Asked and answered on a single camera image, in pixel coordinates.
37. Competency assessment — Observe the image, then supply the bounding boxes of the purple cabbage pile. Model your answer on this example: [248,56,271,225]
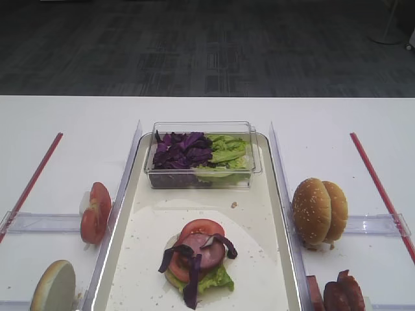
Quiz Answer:
[152,131,213,170]

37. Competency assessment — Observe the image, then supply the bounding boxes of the purple cabbage strips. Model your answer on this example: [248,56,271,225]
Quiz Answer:
[158,233,237,310]

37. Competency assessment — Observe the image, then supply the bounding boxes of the left lower clear holder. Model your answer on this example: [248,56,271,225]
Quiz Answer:
[0,301,31,311]

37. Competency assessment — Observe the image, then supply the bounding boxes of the upper tomato slice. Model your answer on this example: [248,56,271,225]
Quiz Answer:
[178,218,225,244]

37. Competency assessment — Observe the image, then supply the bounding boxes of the right clear acrylic divider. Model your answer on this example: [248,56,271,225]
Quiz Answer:
[269,122,314,310]

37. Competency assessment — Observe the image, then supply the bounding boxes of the clear holder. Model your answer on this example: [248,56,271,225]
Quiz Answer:
[364,296,415,311]
[1,211,82,234]
[343,214,411,237]
[0,301,31,311]

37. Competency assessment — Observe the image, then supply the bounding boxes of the clear acrylic divider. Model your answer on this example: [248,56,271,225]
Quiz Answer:
[79,122,142,310]
[269,122,314,310]

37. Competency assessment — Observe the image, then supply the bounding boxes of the rear bun top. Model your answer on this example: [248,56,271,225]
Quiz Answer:
[322,181,348,244]

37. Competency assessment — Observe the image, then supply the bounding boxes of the white stand base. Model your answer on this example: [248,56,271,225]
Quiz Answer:
[366,0,404,45]

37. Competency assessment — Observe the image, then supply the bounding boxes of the upright sausage slices right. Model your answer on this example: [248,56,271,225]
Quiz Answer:
[324,270,366,311]

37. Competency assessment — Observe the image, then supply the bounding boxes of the right red strip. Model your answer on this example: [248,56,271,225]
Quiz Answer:
[350,132,414,262]

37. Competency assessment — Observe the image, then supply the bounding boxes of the upright tomato slice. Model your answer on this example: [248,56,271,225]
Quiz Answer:
[80,182,112,245]

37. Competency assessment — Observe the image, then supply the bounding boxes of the front sesame bun top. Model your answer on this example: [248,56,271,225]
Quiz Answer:
[292,178,331,245]

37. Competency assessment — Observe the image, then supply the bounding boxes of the right upper clear holder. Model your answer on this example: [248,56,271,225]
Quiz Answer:
[343,214,411,237]

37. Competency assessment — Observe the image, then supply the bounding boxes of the left red strip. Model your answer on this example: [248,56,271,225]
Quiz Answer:
[0,132,63,242]

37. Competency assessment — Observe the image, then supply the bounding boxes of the upright bun bottom half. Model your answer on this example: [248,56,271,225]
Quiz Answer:
[29,260,76,311]

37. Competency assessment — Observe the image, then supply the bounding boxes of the metal serving tray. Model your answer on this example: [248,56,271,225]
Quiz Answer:
[105,134,299,310]

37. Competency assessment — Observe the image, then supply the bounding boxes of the red strip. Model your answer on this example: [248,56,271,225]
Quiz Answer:
[0,132,63,242]
[350,132,414,262]

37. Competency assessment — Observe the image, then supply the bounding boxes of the lettuce leaf on bun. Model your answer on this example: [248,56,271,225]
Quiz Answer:
[178,264,234,294]

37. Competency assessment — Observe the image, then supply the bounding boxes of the green lettuce in container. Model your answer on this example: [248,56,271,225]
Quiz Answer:
[195,134,252,187]

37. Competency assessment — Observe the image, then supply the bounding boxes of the left clear acrylic divider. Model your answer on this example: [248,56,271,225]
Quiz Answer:
[79,122,142,310]

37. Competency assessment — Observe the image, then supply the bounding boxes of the lower tomato slice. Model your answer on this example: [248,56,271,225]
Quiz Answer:
[169,244,208,284]

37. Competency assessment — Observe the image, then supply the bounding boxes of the right lower clear holder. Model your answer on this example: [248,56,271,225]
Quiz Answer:
[364,296,415,311]

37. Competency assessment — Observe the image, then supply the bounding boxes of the clear plastic container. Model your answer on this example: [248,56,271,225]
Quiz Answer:
[143,121,262,189]

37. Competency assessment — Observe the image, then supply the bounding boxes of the upright sausage slice left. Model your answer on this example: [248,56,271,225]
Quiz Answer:
[307,275,325,311]

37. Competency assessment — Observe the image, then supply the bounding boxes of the left upper clear holder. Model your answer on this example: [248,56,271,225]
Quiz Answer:
[1,211,82,234]

